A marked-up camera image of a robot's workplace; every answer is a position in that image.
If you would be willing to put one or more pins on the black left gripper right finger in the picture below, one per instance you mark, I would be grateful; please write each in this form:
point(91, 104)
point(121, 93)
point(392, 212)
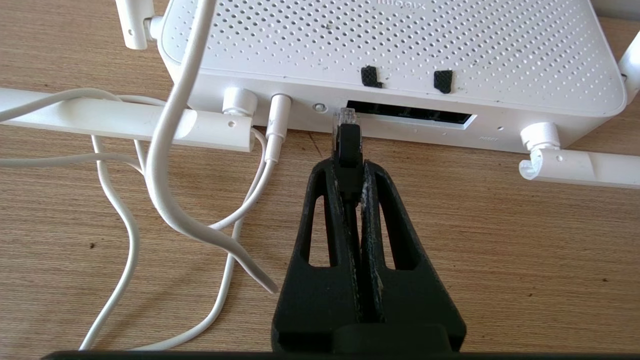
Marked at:
point(405, 270)

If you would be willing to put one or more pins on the white router with antennas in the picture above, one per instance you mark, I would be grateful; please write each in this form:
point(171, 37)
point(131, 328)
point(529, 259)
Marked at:
point(400, 60)

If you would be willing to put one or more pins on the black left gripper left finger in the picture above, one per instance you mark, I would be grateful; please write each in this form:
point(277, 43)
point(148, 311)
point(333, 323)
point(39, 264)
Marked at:
point(320, 270)

